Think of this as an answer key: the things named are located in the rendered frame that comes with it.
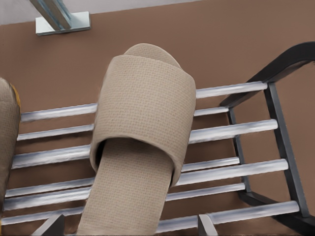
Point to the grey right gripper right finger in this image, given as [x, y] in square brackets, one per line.
[205, 226]

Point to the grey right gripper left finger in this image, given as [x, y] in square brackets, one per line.
[50, 227]

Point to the beige woven slipper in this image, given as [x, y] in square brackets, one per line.
[137, 137]
[7, 137]

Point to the black and silver shoe rack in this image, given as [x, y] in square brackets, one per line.
[246, 127]

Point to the silver frame post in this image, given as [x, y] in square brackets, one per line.
[60, 18]

